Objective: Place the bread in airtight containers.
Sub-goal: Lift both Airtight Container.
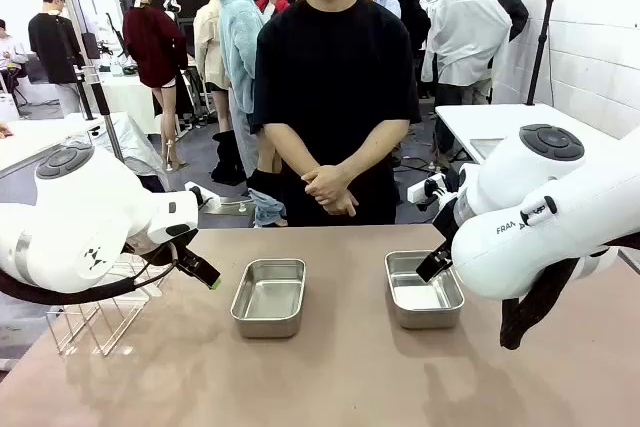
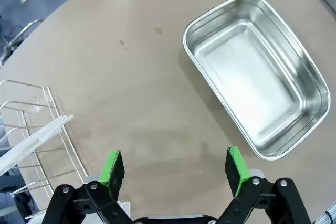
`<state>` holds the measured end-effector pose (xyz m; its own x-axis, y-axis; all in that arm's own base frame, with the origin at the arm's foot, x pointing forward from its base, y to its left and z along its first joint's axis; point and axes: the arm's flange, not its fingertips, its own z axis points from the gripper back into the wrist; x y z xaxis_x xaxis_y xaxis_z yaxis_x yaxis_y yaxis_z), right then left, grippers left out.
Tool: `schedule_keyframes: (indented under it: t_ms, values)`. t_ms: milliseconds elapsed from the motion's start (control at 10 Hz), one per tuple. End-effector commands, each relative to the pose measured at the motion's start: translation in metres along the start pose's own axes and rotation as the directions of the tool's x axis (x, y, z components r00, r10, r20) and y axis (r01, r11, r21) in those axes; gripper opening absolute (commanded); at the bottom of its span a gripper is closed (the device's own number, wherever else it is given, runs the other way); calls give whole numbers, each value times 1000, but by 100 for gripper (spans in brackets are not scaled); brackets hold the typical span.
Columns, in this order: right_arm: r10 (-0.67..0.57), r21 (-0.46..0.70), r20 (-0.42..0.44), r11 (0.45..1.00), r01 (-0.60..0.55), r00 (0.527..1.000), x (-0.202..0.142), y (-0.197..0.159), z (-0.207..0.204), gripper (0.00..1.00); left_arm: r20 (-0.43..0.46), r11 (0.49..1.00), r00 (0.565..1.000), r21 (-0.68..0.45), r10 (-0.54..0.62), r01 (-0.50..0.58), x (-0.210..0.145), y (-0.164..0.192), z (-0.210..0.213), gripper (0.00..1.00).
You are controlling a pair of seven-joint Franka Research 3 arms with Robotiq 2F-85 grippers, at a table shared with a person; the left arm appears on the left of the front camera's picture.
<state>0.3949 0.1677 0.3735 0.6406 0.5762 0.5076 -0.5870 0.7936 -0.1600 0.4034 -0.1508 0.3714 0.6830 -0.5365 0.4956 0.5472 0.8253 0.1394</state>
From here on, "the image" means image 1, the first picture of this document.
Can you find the person's right hand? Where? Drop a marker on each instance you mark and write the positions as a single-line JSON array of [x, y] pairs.
[[345, 208]]

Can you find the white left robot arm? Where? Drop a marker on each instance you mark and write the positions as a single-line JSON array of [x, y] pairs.
[[75, 207]]

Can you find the person's left forearm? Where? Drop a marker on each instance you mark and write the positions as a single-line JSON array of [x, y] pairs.
[[375, 147]]

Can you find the mannequin in dark red sweater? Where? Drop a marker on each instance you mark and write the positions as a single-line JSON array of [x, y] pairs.
[[150, 47]]

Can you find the mannequin in light blue fleece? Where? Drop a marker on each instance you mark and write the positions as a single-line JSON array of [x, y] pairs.
[[240, 47]]

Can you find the steel rectangular container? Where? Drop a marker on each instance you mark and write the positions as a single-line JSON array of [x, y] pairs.
[[270, 297], [425, 302]]

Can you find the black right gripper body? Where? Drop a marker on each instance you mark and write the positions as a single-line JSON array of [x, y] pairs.
[[447, 219]]

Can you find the lowered blue jeans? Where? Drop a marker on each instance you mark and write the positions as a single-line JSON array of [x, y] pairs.
[[267, 207]]

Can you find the standing man in black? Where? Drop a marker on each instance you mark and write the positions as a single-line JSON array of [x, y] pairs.
[[52, 47]]

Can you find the person's left hand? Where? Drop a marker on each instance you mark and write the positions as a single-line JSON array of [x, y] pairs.
[[327, 184]]

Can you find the mannequin in white shirt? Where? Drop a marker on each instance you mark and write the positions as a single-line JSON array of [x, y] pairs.
[[465, 32]]

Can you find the white power strip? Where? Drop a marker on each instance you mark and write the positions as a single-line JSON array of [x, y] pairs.
[[417, 192]]

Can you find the person in black t-shirt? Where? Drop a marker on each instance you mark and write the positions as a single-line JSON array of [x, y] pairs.
[[335, 72]]

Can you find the mannequin in cream jacket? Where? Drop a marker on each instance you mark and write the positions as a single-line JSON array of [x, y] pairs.
[[207, 47]]

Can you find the silver stand pole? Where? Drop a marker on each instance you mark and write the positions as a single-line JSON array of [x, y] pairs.
[[112, 137]]

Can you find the black tripod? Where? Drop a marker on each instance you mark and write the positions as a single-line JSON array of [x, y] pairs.
[[540, 57]]

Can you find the seated person in white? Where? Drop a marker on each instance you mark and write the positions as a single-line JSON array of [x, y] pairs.
[[10, 52]]

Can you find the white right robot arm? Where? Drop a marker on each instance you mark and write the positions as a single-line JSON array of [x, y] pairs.
[[550, 227]]

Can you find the person's right forearm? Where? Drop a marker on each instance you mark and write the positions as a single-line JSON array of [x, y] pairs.
[[290, 152]]

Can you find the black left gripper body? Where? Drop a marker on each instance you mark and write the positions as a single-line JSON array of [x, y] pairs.
[[150, 252]]

